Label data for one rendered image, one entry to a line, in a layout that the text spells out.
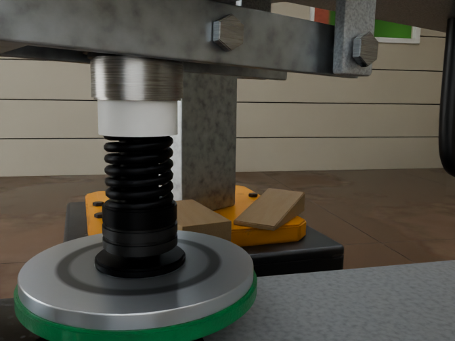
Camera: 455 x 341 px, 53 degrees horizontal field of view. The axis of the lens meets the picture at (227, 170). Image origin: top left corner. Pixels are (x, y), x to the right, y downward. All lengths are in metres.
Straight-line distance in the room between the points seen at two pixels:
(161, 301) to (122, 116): 0.15
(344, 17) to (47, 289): 0.36
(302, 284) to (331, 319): 0.08
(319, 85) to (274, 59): 6.37
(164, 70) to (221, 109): 0.74
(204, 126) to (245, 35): 0.68
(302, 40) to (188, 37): 0.13
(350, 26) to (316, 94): 6.31
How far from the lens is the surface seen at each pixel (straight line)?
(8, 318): 0.50
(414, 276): 0.61
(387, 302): 0.53
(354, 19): 0.48
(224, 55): 0.39
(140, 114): 0.38
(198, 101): 1.06
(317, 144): 6.84
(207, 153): 1.09
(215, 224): 0.85
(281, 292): 0.52
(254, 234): 1.00
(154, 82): 0.38
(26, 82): 6.42
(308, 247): 1.02
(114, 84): 0.38
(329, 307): 0.50
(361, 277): 0.58
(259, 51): 0.42
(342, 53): 0.47
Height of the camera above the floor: 1.06
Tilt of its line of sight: 9 degrees down
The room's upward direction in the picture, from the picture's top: 1 degrees clockwise
